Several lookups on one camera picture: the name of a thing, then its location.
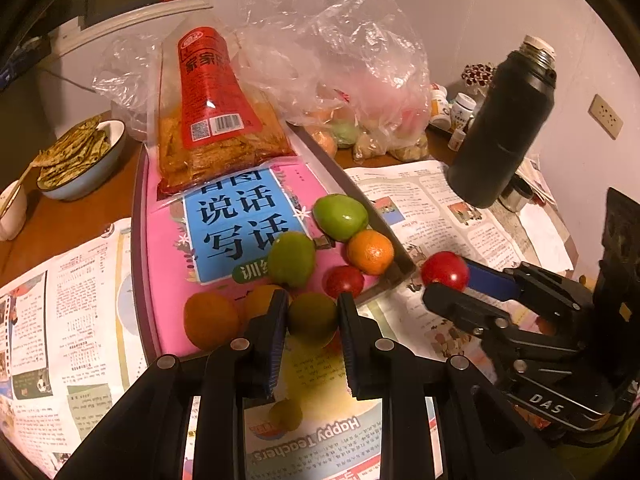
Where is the wall power outlet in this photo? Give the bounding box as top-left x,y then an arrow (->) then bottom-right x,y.
587,94 -> 625,140

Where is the blue enamel bowl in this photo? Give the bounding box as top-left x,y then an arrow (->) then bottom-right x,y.
36,119 -> 127,202

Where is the colourful newspaper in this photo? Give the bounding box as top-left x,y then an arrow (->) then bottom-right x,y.
0,160 -> 576,480

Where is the large orange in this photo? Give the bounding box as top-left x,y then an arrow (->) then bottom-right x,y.
183,292 -> 241,351

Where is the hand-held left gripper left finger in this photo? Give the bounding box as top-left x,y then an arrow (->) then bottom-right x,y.
52,289 -> 291,480

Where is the red and white ornament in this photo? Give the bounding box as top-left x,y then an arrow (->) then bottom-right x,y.
462,63 -> 496,86

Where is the small steel cup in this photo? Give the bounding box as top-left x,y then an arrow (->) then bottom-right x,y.
497,175 -> 536,213

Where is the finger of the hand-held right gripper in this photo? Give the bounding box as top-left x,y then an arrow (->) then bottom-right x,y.
423,282 -> 572,362
462,257 -> 596,346

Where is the small olive-green fruit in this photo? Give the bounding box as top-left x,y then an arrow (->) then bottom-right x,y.
268,398 -> 303,432
287,291 -> 339,348

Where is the clear plastic bag of produce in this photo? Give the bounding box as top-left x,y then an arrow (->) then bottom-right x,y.
235,0 -> 433,161

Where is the red cherry tomato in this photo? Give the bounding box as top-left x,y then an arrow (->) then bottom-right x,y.
420,251 -> 471,292
325,266 -> 366,301

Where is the stack of white papers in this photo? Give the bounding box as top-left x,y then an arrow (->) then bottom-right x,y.
515,160 -> 576,273

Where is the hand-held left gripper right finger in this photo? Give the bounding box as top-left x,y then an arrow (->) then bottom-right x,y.
337,291 -> 572,480

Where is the white framed cabinet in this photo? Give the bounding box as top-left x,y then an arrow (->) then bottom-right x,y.
45,0 -> 216,56

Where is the crumpled empty clear plastic bag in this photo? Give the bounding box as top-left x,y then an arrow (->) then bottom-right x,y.
92,35 -> 166,142

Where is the green jujube fruit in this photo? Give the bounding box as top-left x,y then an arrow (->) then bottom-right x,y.
312,194 -> 370,238
268,231 -> 317,289

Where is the grey shallow cardboard box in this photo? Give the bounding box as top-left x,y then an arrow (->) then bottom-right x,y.
131,125 -> 417,361

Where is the small white bowl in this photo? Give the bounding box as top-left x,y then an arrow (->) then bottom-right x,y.
0,180 -> 28,242

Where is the orange tangerine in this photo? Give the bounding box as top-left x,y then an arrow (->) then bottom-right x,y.
346,230 -> 395,276
242,284 -> 287,323

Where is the black thermos bottle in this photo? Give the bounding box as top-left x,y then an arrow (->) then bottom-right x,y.
446,35 -> 557,209

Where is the red label snack packet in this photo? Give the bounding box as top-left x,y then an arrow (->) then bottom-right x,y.
157,26 -> 296,198

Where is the pink and blue book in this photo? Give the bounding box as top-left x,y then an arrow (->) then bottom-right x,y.
145,157 -> 381,356

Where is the stack of flat pancakes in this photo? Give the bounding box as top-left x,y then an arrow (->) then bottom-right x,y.
32,115 -> 113,191

